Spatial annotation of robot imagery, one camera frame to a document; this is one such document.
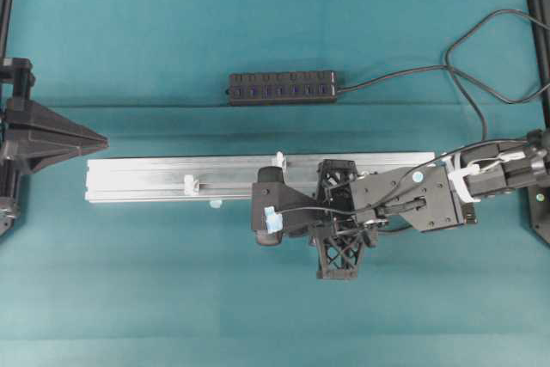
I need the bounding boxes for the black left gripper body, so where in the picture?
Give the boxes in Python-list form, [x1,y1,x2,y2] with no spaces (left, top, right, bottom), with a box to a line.
[1,58,37,176]

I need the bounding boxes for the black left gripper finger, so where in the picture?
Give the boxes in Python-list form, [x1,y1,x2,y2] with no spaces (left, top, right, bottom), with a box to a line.
[6,98,108,143]
[6,141,108,172]

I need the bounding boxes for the black right camera cable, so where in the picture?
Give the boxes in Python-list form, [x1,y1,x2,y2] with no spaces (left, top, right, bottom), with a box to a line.
[274,138,534,242]

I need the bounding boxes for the aluminium extrusion rail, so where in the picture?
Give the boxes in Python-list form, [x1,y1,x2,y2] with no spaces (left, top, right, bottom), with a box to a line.
[85,151,435,203]

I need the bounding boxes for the black USB cable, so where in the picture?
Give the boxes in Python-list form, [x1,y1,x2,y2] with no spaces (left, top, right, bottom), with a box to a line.
[334,9,550,153]

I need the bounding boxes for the black USB hub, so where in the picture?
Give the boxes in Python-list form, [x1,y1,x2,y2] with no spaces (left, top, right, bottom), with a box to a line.
[228,70,337,106]

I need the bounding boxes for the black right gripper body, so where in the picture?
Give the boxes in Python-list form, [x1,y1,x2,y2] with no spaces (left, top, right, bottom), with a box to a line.
[315,159,374,279]

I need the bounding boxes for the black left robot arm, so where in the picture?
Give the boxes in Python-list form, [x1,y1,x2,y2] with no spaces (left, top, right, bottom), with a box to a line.
[1,58,108,234]

